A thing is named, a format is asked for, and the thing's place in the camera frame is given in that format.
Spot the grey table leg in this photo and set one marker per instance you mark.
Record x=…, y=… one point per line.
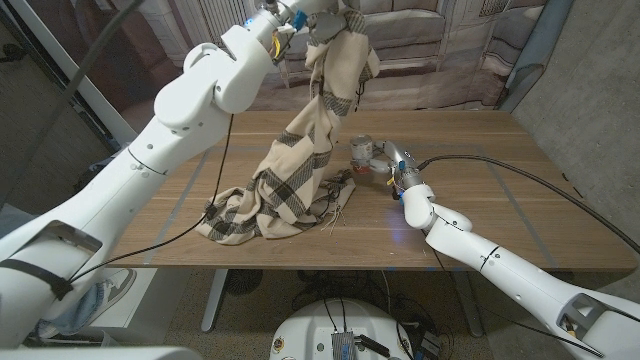
x=470, y=305

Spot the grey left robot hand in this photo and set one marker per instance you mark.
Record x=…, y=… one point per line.
x=327, y=25

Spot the white grey sneaker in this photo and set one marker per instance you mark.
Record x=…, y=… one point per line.
x=120, y=285

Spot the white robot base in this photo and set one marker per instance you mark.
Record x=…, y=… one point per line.
x=310, y=325

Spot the black connector block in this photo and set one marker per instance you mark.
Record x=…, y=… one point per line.
x=374, y=346

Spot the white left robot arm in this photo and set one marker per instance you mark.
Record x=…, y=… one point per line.
x=125, y=190

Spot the grey finned electronics box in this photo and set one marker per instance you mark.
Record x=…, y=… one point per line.
x=343, y=346

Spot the grey blue rolled sheet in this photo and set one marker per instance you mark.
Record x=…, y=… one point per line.
x=537, y=50

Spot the grey floor box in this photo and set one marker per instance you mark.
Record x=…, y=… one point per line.
x=431, y=344

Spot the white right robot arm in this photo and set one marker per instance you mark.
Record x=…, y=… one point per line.
x=500, y=270

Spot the black round floor fan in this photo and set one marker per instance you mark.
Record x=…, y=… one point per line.
x=243, y=281

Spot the red white soup can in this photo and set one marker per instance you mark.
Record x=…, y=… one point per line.
x=361, y=149

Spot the printed living room backdrop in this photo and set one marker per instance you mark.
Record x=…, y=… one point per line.
x=425, y=50

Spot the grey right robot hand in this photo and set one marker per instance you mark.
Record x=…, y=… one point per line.
x=405, y=167

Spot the cream plaid fringed scarf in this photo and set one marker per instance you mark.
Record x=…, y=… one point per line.
x=300, y=175

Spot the white leaning board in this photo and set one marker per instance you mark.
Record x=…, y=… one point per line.
x=55, y=40

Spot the white table leg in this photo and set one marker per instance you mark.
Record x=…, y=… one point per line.
x=214, y=300

